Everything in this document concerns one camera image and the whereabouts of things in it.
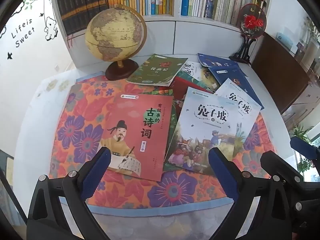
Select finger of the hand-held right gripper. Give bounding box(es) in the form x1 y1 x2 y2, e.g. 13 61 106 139
289 137 320 163
261 151 320 240

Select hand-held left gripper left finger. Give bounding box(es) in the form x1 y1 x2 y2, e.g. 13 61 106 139
26 146 112 240

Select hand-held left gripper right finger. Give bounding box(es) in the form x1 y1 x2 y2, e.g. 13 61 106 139
208 146 295 240

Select red book with robed scholar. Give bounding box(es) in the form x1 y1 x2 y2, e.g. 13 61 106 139
99 94 175 182

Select teal green leafy book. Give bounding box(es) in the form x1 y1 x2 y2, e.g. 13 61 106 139
149 87 182 157

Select pale blue book pond reeds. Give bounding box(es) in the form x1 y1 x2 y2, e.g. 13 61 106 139
214 78 262 140

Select row of pale spine books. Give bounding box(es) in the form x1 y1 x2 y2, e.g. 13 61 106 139
179 0 268 27

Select row of dark hardcover books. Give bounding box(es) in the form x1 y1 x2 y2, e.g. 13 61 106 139
56 0 109 37

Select green potted plant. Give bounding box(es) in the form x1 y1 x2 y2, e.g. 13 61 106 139
291 124 314 143

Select white drawer cabinet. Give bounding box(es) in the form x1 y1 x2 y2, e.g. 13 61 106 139
282 80 320 130

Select pale blue book farm scene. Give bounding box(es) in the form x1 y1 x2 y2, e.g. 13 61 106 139
164 87 253 174

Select orange floral table mat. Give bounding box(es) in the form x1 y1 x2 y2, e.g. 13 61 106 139
49 74 278 209

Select brown wooden cabinet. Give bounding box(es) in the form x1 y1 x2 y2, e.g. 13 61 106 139
251 32 312 115

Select dark blue book red emblem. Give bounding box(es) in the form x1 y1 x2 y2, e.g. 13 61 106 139
208 66 265 111

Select cream illustrated book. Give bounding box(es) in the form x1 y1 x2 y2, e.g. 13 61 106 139
178 60 218 92

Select pale blue tissue box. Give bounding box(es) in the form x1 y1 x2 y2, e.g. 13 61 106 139
276 31 294 49

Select blue book with figures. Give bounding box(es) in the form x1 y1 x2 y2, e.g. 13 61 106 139
197 53 248 78

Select olive green book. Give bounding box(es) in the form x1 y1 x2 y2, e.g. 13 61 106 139
126 53 189 87

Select round embroidered fan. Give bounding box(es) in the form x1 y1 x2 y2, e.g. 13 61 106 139
237 3 267 39

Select antique globe on wooden stand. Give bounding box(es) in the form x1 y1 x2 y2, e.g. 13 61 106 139
85 4 147 81

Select black line wall decal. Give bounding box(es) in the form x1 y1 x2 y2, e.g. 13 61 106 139
0 0 60 60

